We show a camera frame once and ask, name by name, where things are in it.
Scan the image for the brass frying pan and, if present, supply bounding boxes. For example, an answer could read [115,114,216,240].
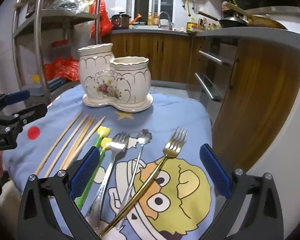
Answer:
[222,1,288,30]

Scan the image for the steel oven drawer handle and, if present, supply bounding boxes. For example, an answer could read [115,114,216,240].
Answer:
[195,73,223,102]
[198,50,234,67]

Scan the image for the crumpled red plastic bag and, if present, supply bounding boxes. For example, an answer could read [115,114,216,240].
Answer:
[44,56,80,82]

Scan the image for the red lidded plastic container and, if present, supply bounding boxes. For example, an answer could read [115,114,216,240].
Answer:
[51,41,72,63]

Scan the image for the dark red pressure cooker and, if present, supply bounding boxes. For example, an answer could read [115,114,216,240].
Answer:
[111,12,132,30]

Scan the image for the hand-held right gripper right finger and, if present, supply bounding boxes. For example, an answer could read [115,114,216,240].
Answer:
[199,144,284,240]

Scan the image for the wooden lower kitchen cabinets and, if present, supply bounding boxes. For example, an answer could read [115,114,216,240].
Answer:
[110,32,300,173]

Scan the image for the silver fork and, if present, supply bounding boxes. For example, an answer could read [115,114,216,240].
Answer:
[84,131,130,229]

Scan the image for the row of yellow bottles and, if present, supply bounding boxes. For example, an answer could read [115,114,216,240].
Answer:
[147,12,159,26]

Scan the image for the silver flower spoon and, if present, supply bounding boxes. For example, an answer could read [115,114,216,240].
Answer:
[115,129,152,230]

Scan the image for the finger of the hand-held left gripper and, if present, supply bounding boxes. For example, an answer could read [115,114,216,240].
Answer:
[0,89,31,114]
[0,103,48,133]

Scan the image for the blue cartoon printed blanket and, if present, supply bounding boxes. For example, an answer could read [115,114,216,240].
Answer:
[2,84,217,240]

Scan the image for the black wok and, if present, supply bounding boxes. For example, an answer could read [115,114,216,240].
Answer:
[198,10,249,28]

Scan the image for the hanging red plastic bag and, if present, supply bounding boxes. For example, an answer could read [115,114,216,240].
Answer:
[90,0,113,38]

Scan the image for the green yellow tulip utensil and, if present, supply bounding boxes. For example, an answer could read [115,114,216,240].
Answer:
[75,137,113,209]
[91,126,111,155]

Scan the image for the white floral ceramic utensil holder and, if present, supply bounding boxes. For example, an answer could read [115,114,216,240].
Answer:
[78,43,154,112]

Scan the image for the wooden chopstick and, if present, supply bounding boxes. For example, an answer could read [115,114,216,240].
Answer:
[34,111,83,175]
[59,116,96,171]
[64,116,106,170]
[44,114,89,178]

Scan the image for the yellow oil bottle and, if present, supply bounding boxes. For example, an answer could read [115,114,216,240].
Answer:
[187,17,198,32]

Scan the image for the chrome kitchen faucet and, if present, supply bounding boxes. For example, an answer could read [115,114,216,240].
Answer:
[159,11,173,30]

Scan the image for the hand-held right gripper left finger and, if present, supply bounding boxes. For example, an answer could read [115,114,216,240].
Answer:
[16,145,102,240]

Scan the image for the metal shelf rack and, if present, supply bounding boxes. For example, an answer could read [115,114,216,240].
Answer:
[11,0,103,103]

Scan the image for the gold fork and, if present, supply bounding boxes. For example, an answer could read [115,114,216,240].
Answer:
[99,127,188,237]

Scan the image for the clear plastic bag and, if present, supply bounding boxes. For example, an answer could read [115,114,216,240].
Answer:
[52,0,90,14]

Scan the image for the grey kitchen countertop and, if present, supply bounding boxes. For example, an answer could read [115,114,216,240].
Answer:
[111,26,300,53]

